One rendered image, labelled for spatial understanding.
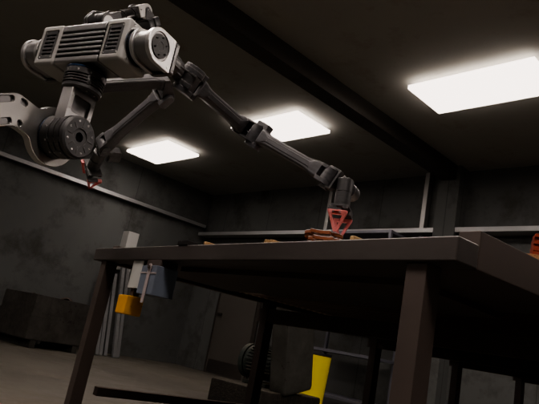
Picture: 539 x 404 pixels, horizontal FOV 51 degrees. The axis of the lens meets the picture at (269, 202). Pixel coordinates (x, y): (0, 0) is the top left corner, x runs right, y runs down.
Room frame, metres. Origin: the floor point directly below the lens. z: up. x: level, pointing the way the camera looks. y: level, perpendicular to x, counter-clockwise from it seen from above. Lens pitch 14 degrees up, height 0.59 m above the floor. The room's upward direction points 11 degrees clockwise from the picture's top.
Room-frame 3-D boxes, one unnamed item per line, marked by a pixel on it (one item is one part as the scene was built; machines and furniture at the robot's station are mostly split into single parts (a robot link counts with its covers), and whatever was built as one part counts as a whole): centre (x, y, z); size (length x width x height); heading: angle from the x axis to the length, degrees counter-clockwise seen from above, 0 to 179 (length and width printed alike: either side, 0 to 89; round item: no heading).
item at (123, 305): (2.52, 0.51, 0.74); 0.09 x 0.08 x 0.24; 37
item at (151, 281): (2.38, 0.40, 0.77); 0.14 x 0.11 x 0.18; 37
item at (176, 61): (1.78, 0.42, 1.45); 0.09 x 0.08 x 0.12; 62
